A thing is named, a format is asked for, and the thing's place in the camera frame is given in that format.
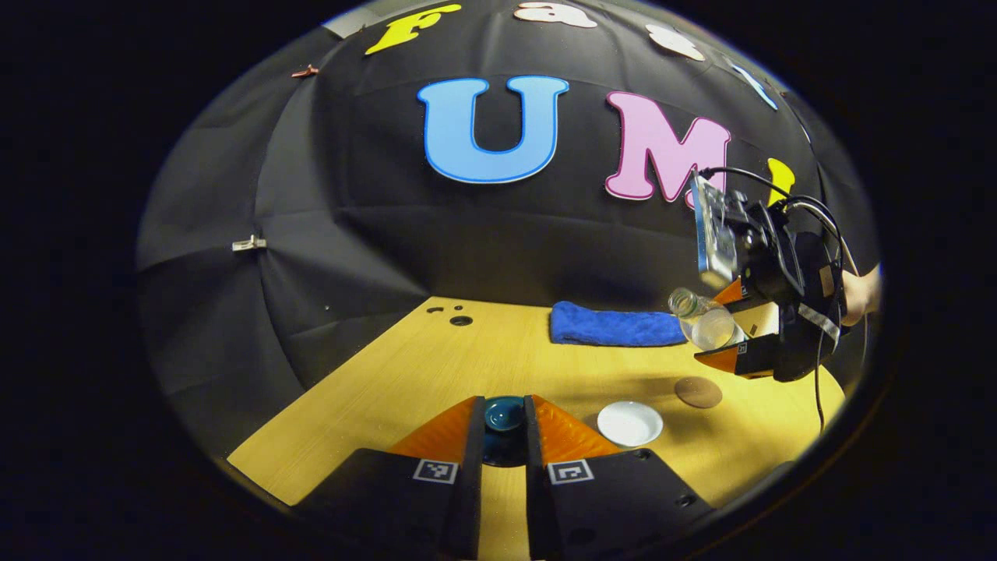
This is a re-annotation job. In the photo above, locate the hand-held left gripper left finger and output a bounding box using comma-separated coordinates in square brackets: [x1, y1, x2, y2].
[290, 394, 488, 561]

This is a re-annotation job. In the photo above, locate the round cork coaster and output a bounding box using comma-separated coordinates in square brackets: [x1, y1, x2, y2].
[674, 376, 724, 410]

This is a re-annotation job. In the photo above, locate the dark teal teacup lid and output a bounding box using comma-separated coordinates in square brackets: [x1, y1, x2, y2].
[481, 394, 530, 468]

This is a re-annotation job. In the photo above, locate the dark green teacup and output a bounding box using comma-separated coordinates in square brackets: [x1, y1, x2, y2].
[597, 400, 665, 449]

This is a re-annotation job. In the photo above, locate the blue towel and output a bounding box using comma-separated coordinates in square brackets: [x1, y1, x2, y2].
[549, 301, 688, 348]

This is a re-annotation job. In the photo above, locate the clear plastic water bottle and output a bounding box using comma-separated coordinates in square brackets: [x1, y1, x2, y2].
[668, 287, 747, 352]

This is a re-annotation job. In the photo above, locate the black backdrop cloth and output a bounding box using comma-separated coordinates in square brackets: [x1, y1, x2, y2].
[136, 0, 881, 460]

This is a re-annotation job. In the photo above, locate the black cable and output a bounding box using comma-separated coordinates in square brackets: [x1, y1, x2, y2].
[697, 166, 865, 433]

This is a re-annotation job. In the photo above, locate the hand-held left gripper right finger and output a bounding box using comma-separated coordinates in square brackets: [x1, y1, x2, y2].
[523, 393, 714, 561]

